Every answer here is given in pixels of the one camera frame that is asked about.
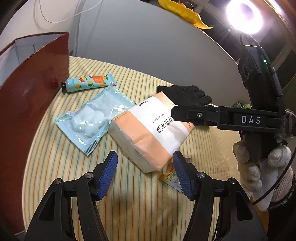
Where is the black knit glove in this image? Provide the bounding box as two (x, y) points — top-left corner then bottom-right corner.
(157, 85), (212, 106)

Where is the orange white snack packet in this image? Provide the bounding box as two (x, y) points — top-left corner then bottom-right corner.
(159, 158), (182, 193)

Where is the light blue cotton ball pack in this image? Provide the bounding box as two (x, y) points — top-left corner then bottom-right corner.
(55, 86), (135, 156)

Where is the peach white tissue pack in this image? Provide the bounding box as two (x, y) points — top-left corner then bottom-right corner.
(108, 92), (194, 173)

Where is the white gloved right hand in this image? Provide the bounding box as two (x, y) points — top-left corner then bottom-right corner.
(233, 140), (293, 211)

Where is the green tissue package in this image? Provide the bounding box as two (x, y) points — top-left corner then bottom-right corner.
(233, 101), (252, 109)

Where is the yellow leaf-shaped fruit tray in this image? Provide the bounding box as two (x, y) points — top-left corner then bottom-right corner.
(158, 0), (213, 30)

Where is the blue fruit-print cream tube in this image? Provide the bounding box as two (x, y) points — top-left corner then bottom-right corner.
(61, 74), (117, 94)

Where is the dark red storage box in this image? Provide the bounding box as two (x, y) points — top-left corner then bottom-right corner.
(1, 32), (69, 233)

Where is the bright ring lamp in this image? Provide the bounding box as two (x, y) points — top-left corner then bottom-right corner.
(226, 0), (263, 35)

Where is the white cable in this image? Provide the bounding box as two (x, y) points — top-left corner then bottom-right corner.
(33, 0), (103, 24)

